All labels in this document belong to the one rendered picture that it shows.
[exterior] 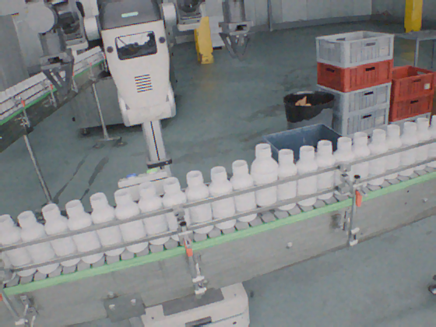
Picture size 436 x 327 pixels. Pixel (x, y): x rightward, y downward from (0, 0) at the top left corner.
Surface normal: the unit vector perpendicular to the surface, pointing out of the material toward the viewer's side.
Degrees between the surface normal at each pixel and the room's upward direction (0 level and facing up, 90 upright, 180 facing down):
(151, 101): 90
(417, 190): 90
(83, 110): 90
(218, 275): 90
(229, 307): 31
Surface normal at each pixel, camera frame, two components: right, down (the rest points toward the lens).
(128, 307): 0.27, 0.41
